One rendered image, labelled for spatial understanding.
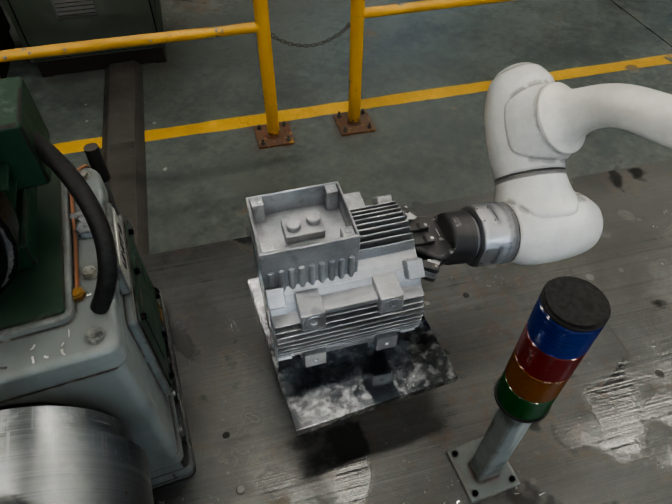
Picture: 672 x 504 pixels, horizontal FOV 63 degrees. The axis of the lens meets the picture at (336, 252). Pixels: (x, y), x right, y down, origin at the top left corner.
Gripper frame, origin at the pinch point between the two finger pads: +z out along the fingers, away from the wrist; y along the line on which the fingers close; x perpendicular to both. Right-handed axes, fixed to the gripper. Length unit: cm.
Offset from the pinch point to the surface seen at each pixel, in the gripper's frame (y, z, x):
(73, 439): 20.9, 29.8, -2.0
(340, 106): -184, -68, 98
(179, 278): -23.8, 19.4, 30.0
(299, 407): 13.2, 5.6, 16.2
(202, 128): -184, 2, 108
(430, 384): 14.6, -12.6, 13.6
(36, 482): 24.8, 32.2, -3.5
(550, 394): 26.8, -16.1, -4.6
